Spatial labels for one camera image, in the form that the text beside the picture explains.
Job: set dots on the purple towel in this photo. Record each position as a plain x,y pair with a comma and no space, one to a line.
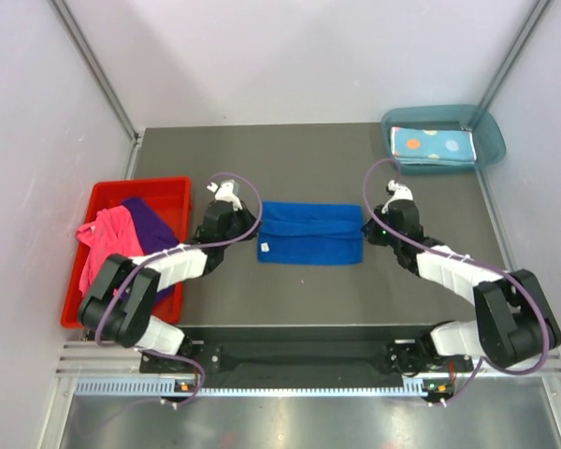
152,234

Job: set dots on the light blue polka-dot towel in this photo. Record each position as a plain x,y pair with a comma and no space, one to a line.
423,147

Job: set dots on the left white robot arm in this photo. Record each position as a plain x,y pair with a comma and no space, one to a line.
118,306

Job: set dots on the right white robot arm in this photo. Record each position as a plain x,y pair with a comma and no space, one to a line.
513,319

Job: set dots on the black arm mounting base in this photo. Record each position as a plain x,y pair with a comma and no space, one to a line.
315,357

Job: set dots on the pink towel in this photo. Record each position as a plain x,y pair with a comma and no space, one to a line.
112,231

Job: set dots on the teal translucent plastic tray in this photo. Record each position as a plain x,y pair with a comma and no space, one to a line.
487,138

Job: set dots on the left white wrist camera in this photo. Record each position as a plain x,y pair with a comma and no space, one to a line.
226,191

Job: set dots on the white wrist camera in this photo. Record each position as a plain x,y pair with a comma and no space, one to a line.
397,191
226,191

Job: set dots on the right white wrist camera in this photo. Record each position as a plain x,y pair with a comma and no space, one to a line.
397,191

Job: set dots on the white slotted cable duct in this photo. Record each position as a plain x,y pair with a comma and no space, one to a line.
178,388

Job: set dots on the aluminium front rail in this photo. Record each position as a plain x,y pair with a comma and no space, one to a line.
86,358

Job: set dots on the left aluminium frame post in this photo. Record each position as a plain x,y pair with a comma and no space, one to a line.
72,28

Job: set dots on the aluminium frame post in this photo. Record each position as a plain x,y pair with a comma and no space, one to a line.
521,39
72,28

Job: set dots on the right aluminium frame post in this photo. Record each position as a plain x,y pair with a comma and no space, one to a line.
521,39

